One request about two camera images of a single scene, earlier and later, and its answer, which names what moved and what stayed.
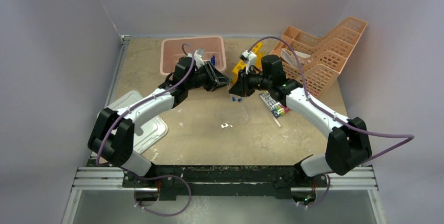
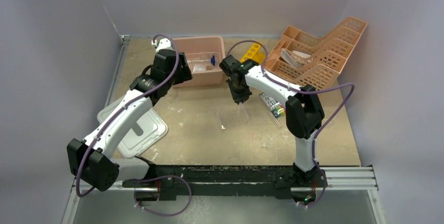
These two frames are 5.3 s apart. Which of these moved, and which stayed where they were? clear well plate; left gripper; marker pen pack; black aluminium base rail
Moved: left gripper
Stayed: black aluminium base rail; clear well plate; marker pen pack
